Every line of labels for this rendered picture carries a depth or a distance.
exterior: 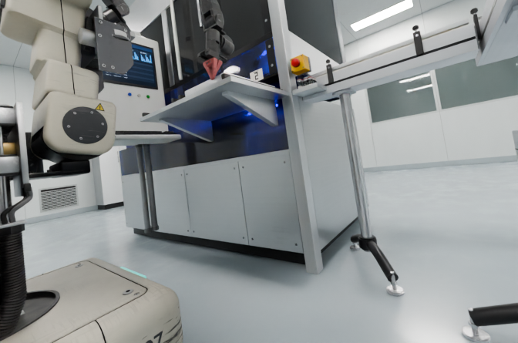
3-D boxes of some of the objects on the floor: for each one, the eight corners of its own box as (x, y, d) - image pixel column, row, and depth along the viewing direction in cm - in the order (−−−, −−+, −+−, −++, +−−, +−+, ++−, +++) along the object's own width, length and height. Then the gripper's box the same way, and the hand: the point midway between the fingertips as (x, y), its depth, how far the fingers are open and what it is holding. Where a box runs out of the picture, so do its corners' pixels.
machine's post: (312, 267, 120) (256, -121, 131) (323, 268, 116) (264, -130, 127) (306, 272, 115) (248, -131, 126) (317, 274, 111) (257, -142, 122)
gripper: (216, 52, 102) (216, 86, 99) (196, 41, 94) (196, 77, 91) (227, 46, 98) (227, 81, 95) (208, 34, 90) (207, 72, 87)
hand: (212, 77), depth 93 cm, fingers closed
